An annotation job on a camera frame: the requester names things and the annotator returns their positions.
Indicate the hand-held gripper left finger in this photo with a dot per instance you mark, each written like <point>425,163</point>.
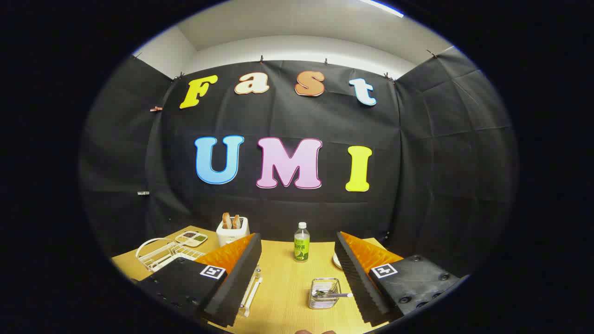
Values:
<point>234,283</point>

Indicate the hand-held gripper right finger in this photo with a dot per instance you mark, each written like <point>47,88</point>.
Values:
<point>357,283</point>

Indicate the metal spoon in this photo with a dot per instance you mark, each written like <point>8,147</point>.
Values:
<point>336,295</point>

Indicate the white round plate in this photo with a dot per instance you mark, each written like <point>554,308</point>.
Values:
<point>336,260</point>

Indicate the white toaster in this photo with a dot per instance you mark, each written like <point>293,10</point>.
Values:
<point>227,234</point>

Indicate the toast bread slice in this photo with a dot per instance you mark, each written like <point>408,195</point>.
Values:
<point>226,221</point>
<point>236,221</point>

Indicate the small compartment tray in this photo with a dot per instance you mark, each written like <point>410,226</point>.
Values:
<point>191,238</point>

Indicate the green label drink bottle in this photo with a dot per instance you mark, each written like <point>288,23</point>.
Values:
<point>301,248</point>

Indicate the black backdrop cloth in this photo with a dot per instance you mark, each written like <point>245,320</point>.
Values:
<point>297,120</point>

